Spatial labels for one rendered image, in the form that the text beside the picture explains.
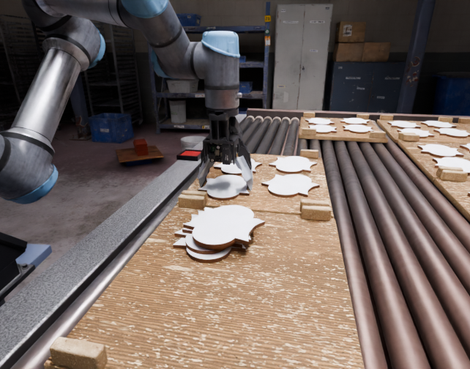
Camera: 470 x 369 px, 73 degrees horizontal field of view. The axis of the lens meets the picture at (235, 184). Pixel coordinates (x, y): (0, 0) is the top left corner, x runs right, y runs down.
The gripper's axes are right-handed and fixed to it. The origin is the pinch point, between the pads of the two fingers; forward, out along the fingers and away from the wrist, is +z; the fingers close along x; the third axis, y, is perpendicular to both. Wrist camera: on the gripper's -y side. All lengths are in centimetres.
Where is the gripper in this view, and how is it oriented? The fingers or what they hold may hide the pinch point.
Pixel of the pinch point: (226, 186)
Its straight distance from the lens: 80.3
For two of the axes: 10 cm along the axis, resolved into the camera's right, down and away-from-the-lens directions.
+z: 0.1, 9.1, 4.1
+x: 9.8, 0.6, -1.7
